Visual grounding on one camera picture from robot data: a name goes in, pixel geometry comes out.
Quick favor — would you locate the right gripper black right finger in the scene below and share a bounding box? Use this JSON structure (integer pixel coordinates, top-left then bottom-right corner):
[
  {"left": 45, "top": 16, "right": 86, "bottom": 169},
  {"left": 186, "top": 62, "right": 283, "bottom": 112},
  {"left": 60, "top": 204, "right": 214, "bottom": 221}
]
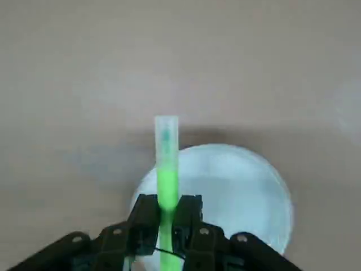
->
[{"left": 171, "top": 194, "right": 305, "bottom": 271}]

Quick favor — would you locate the green marker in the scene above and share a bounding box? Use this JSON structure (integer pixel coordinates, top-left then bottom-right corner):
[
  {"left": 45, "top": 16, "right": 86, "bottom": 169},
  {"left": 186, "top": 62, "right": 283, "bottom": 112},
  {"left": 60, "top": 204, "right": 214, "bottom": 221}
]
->
[{"left": 154, "top": 115, "right": 187, "bottom": 271}]

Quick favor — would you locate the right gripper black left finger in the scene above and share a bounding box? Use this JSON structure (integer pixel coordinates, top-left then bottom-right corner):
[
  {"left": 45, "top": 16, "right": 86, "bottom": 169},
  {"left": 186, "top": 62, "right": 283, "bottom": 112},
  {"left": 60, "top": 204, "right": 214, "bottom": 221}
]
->
[{"left": 7, "top": 194, "right": 164, "bottom": 271}]

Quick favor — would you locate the blue plate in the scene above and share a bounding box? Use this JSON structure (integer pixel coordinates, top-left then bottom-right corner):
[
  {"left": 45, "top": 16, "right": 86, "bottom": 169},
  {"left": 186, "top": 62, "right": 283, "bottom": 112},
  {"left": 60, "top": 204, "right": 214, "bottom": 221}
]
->
[{"left": 130, "top": 143, "right": 294, "bottom": 271}]

